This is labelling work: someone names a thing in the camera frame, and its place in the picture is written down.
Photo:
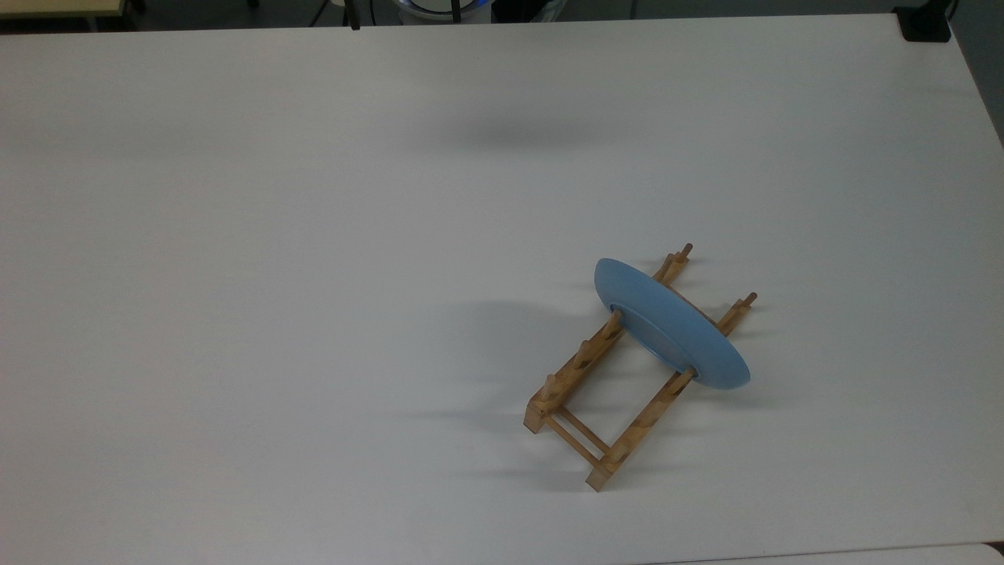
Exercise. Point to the blue round plate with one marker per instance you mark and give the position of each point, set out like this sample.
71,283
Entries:
681,329

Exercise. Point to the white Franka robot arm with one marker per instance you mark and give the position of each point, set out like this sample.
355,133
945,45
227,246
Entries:
439,8

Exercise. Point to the wooden plate rack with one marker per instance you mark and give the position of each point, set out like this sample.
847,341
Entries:
572,375

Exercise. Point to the thin black pole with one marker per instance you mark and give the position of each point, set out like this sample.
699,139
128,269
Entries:
354,12

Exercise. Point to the beige wooden table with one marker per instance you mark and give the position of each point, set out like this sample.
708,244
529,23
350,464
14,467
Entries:
55,6

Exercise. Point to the black camera clamp mount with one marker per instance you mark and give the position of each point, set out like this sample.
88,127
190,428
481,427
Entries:
925,22

